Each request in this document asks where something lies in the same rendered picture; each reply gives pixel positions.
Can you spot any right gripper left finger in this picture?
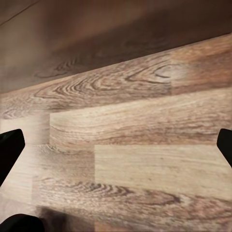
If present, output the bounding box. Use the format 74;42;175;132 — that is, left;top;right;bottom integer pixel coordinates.
0;129;25;187

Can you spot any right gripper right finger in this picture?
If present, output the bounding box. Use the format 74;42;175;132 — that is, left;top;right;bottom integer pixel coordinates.
217;128;232;166

